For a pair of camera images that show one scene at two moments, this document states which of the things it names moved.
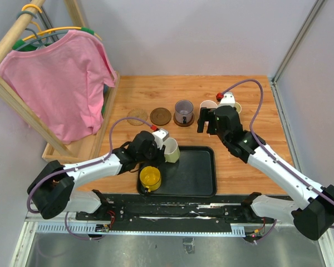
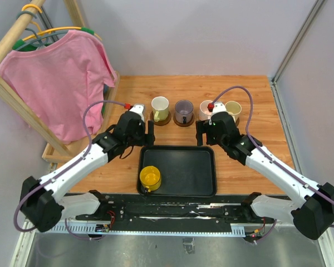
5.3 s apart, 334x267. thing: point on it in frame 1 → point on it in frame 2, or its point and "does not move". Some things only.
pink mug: (208, 104) does not move
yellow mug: (151, 178) does not move
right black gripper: (206, 115) → (201, 127)
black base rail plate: (172, 213) does not move
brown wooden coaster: (160, 116) does not move
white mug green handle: (172, 152) → (160, 105)
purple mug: (183, 111) does not move
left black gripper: (160, 156) → (150, 137)
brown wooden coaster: (181, 124) does not move
